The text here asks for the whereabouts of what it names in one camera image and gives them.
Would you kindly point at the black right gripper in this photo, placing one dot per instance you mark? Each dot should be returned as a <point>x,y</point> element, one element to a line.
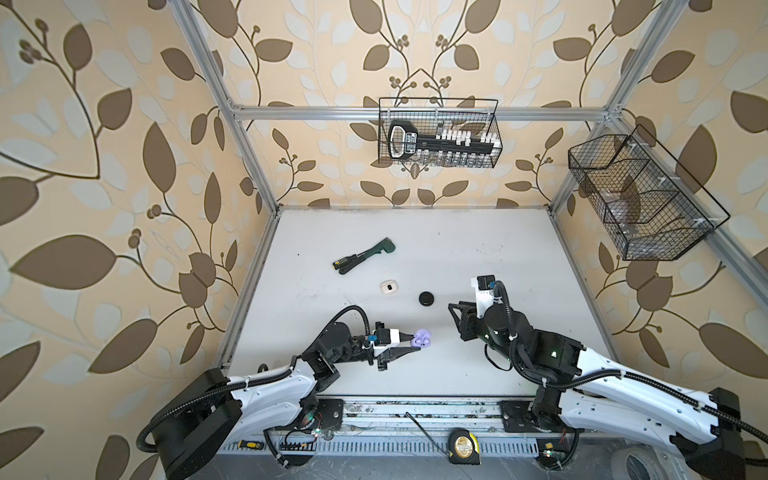
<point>467,318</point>

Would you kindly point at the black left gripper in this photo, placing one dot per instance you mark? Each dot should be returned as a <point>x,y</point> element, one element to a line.
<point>392,337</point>

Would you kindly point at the purple earbud charging case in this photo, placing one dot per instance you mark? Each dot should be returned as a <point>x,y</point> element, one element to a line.
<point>421,338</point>

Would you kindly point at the black round charging case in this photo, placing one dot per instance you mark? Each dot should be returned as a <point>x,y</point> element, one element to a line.
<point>426,299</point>

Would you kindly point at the cream earbud charging case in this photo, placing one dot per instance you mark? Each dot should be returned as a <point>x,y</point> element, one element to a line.
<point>389,287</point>

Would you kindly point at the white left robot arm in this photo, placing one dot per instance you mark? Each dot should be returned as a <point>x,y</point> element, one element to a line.
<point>282,406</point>

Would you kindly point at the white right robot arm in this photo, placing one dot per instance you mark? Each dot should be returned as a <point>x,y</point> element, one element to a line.
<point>579,389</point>

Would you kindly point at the green black rivet tool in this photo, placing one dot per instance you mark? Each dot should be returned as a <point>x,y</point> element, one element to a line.
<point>384,246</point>

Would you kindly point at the yellow black tape measure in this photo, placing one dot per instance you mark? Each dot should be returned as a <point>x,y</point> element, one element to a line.
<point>463,448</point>

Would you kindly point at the black socket set holder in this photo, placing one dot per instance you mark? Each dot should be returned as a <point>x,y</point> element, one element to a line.
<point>404,140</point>

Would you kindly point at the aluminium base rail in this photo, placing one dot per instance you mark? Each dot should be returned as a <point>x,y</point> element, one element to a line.
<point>411,426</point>

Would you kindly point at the black wire basket with tools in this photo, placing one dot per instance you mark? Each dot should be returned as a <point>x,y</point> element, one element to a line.
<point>473,114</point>

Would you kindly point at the small yellow handled screwdriver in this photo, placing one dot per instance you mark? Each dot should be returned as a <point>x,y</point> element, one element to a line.
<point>251,445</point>

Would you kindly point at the aluminium frame post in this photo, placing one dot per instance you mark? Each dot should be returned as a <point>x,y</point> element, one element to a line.
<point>184,16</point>

